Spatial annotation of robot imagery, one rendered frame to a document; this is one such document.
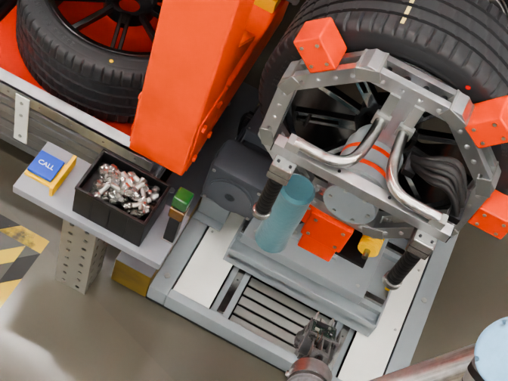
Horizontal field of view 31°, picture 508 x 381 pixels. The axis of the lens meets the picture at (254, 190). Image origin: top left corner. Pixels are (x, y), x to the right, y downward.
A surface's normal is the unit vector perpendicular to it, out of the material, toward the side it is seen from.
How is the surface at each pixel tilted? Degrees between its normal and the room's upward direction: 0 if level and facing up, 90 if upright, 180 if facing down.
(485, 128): 90
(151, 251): 0
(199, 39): 90
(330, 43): 45
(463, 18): 4
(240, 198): 90
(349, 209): 90
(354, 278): 0
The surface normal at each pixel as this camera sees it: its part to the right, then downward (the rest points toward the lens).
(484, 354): -0.50, -0.17
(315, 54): -0.40, 0.71
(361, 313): 0.24, -0.52
